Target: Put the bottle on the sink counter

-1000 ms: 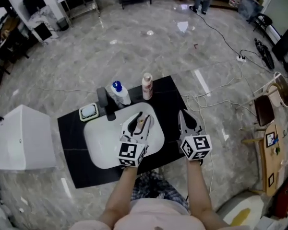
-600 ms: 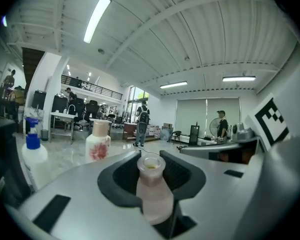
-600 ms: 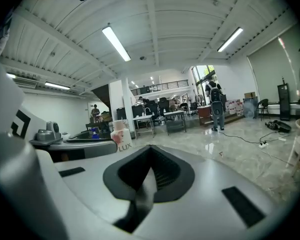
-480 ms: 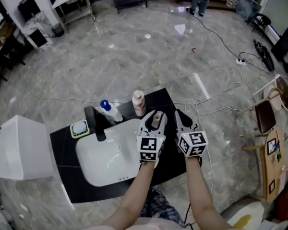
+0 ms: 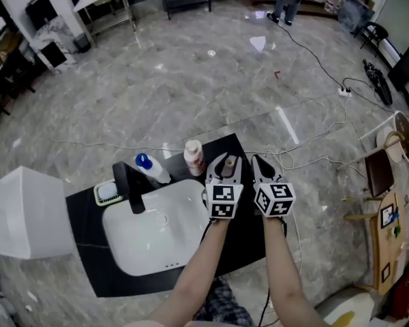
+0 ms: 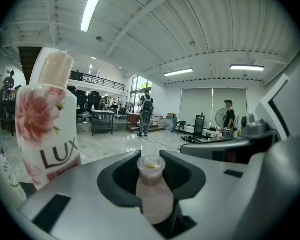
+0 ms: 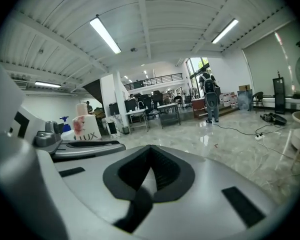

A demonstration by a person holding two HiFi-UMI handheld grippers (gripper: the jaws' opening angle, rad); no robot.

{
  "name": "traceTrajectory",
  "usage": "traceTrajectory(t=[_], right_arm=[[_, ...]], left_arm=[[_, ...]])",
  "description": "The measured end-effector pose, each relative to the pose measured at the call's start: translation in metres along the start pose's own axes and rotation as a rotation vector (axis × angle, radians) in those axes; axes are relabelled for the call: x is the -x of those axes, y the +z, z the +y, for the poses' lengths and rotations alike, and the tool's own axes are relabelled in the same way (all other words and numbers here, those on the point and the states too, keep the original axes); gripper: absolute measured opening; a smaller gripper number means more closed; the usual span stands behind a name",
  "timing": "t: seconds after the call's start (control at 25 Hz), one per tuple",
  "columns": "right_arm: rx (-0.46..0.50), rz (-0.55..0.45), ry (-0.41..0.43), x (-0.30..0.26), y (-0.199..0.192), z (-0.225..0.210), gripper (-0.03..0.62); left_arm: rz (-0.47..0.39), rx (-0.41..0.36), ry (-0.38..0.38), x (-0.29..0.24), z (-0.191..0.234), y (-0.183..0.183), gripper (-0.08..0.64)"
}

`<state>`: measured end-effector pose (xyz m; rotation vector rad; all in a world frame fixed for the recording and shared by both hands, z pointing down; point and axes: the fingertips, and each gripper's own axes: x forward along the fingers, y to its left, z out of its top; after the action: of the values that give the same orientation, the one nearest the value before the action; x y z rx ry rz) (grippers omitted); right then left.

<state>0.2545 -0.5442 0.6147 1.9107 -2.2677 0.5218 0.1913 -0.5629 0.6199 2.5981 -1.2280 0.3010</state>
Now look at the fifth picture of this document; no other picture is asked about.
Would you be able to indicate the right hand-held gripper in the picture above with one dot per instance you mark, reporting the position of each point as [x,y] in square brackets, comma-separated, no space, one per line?
[274,199]

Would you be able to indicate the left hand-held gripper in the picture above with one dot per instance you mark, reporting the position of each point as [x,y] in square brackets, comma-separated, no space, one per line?
[223,199]

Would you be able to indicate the small brown object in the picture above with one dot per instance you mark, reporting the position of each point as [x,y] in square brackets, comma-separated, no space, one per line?
[229,167]

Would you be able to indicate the person's left forearm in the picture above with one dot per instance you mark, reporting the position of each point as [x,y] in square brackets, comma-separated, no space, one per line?
[194,274]

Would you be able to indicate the person's right forearm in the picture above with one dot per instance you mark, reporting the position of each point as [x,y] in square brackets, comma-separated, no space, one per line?
[281,267]

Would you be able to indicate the white pink pump bottle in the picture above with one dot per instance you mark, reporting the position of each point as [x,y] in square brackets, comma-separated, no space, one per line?
[194,157]

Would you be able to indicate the clear bottle with blue cap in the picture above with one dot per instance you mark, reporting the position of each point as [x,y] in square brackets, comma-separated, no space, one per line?
[153,169]

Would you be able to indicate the white sink basin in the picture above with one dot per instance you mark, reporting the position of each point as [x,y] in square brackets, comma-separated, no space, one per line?
[156,237]

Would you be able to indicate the black faucet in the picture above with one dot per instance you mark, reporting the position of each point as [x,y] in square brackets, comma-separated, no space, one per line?
[129,186]

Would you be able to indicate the black sink countertop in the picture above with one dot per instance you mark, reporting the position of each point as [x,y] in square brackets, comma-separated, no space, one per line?
[88,244]

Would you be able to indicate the white power strip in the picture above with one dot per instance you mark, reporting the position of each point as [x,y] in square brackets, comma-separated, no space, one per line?
[344,92]

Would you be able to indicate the pale bar of soap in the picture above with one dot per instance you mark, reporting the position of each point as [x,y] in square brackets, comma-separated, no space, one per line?
[108,191]

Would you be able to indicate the pale green soap dish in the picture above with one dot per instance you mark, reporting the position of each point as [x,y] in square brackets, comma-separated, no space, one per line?
[100,201]

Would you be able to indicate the person's plaid trousers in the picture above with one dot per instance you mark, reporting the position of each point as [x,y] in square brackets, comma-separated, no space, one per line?
[225,305]

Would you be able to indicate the wooden panel with tags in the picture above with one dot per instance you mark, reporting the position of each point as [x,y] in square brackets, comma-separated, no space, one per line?
[385,250]

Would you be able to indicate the black gear on floor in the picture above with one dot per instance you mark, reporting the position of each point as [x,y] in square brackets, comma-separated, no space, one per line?
[378,80]

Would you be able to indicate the black armchair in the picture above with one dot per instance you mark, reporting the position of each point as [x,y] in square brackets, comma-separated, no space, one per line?
[373,34]

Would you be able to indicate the black tall appliance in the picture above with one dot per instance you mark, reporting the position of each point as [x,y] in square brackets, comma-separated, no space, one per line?
[407,66]

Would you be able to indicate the dark framed canvas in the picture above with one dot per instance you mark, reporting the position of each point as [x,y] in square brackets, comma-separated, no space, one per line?
[356,12]

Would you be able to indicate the black trash bin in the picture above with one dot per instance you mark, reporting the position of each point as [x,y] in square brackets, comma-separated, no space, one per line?
[82,43]

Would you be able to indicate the white bathtub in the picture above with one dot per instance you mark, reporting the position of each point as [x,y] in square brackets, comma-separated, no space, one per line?
[24,213]

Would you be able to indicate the marble pillar with black opening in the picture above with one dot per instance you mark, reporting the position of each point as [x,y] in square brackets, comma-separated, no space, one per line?
[51,29]

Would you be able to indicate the black cluttered table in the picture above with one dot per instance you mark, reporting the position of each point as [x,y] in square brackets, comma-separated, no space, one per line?
[7,77]

